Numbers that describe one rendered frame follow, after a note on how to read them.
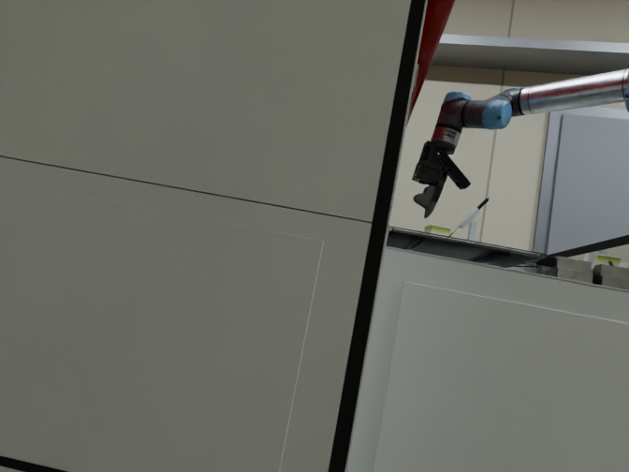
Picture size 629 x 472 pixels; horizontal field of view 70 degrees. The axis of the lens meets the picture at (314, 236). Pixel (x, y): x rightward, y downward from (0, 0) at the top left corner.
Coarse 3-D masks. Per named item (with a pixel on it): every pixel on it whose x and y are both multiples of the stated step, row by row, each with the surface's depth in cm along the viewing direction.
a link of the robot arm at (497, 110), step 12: (492, 96) 124; (504, 96) 124; (468, 108) 122; (480, 108) 120; (492, 108) 117; (504, 108) 117; (468, 120) 123; (480, 120) 120; (492, 120) 118; (504, 120) 118
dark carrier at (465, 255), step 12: (396, 240) 120; (408, 240) 116; (432, 240) 110; (432, 252) 128; (444, 252) 124; (456, 252) 121; (468, 252) 117; (480, 252) 114; (492, 252) 111; (492, 264) 129; (504, 264) 125
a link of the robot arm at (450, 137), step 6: (438, 126) 127; (438, 132) 127; (444, 132) 126; (450, 132) 125; (456, 132) 126; (432, 138) 128; (438, 138) 126; (444, 138) 126; (450, 138) 126; (456, 138) 126; (450, 144) 126; (456, 144) 127
